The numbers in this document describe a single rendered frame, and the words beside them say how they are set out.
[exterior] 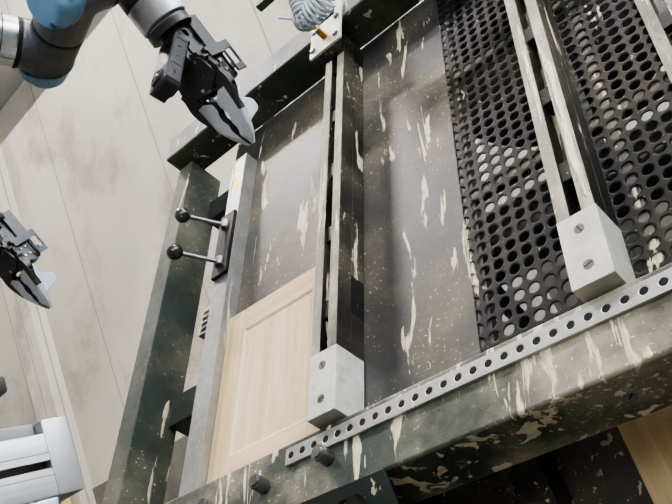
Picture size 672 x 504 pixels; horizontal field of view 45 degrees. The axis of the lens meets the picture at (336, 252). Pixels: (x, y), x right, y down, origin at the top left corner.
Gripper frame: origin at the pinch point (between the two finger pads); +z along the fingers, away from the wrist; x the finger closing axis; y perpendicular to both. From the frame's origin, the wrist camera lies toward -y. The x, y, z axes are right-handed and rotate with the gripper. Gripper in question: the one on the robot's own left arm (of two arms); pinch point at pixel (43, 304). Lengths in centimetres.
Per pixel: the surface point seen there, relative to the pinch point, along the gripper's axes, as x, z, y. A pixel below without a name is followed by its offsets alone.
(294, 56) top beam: -32, -13, 82
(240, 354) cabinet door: -20.2, 32.4, 13.6
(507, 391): -84, 51, -14
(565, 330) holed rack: -93, 49, -9
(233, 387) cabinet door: -19.8, 36.0, 7.0
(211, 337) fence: -12.1, 26.7, 17.9
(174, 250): -7.9, 7.2, 29.7
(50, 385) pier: 423, 16, 257
